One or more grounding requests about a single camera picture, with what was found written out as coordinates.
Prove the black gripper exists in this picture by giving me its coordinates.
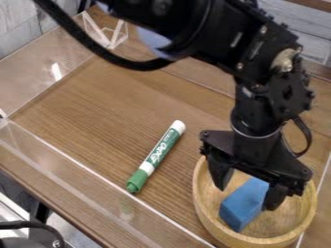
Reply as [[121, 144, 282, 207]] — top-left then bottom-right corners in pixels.
[[200, 130, 313, 211]]

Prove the blue foam block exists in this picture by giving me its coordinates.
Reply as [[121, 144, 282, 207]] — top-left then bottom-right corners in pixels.
[[220, 177, 270, 233]]

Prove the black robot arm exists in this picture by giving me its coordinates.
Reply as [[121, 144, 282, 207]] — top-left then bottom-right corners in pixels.
[[98, 0, 314, 210]]

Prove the brown wooden bowl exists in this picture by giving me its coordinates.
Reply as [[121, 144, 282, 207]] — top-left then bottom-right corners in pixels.
[[193, 157, 317, 248]]

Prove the green dry erase marker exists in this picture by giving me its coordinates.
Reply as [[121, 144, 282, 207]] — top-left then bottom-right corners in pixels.
[[126, 120, 188, 194]]

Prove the clear acrylic tray wall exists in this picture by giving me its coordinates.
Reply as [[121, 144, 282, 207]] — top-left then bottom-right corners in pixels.
[[0, 10, 331, 248]]

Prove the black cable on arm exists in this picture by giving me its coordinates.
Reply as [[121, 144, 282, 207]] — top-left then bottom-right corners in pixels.
[[31, 0, 174, 72]]

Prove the black metal table bracket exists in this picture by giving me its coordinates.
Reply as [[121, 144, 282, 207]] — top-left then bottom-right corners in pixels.
[[29, 201, 59, 248]]

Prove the black cable lower left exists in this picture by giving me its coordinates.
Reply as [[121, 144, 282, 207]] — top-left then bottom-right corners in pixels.
[[0, 221, 66, 248]]

